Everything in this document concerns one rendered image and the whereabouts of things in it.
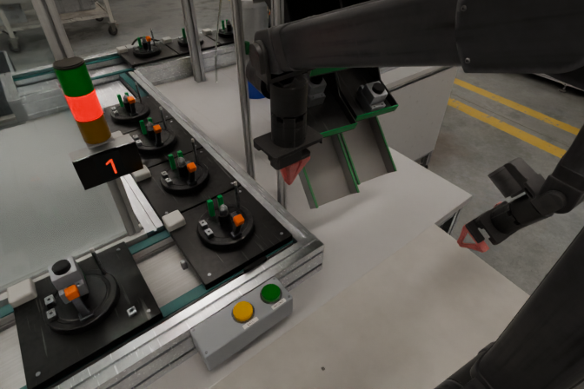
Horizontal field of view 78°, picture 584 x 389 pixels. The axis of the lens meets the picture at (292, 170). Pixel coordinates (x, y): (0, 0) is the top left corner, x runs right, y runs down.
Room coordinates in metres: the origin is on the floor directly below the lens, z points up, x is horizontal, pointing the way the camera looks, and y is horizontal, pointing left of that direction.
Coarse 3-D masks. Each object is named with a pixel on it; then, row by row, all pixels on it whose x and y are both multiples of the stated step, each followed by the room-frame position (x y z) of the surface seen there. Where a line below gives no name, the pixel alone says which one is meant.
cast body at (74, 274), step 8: (72, 256) 0.45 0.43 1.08; (56, 264) 0.42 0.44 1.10; (64, 264) 0.42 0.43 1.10; (72, 264) 0.43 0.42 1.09; (56, 272) 0.41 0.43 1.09; (64, 272) 0.41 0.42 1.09; (72, 272) 0.41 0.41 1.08; (80, 272) 0.44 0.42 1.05; (56, 280) 0.40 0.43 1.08; (64, 280) 0.40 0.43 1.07; (72, 280) 0.41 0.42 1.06; (80, 280) 0.42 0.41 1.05; (56, 288) 0.39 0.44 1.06; (64, 288) 0.40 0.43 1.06; (80, 288) 0.40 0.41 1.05; (88, 288) 0.42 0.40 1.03; (64, 296) 0.39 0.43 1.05
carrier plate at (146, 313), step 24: (96, 264) 0.52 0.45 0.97; (120, 264) 0.52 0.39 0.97; (48, 288) 0.46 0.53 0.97; (120, 288) 0.46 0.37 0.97; (144, 288) 0.46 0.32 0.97; (24, 312) 0.40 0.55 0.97; (120, 312) 0.40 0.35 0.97; (144, 312) 0.40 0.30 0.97; (24, 336) 0.35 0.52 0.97; (48, 336) 0.35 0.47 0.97; (72, 336) 0.35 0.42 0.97; (96, 336) 0.35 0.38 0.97; (120, 336) 0.35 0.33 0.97; (24, 360) 0.30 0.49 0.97; (48, 360) 0.30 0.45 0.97; (72, 360) 0.30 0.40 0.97; (48, 384) 0.27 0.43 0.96
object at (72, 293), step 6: (66, 288) 0.39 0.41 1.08; (72, 288) 0.38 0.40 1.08; (66, 294) 0.37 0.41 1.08; (72, 294) 0.37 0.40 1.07; (78, 294) 0.38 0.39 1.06; (72, 300) 0.37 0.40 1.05; (78, 300) 0.38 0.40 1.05; (78, 306) 0.38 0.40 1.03; (84, 306) 0.38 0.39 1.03; (84, 312) 0.38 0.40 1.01
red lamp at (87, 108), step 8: (80, 96) 0.59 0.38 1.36; (88, 96) 0.59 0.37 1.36; (96, 96) 0.61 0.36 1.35; (72, 104) 0.58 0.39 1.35; (80, 104) 0.58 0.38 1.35; (88, 104) 0.59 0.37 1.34; (96, 104) 0.60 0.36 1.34; (72, 112) 0.59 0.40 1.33; (80, 112) 0.58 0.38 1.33; (88, 112) 0.59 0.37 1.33; (96, 112) 0.60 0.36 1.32; (80, 120) 0.58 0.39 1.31; (88, 120) 0.58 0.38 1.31
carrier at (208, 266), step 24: (240, 192) 0.77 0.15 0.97; (168, 216) 0.65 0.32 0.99; (192, 216) 0.67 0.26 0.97; (216, 216) 0.65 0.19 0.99; (264, 216) 0.67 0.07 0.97; (192, 240) 0.59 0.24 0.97; (216, 240) 0.57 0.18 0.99; (240, 240) 0.58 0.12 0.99; (264, 240) 0.59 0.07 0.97; (288, 240) 0.60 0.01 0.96; (192, 264) 0.52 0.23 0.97; (216, 264) 0.52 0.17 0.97; (240, 264) 0.52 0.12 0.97
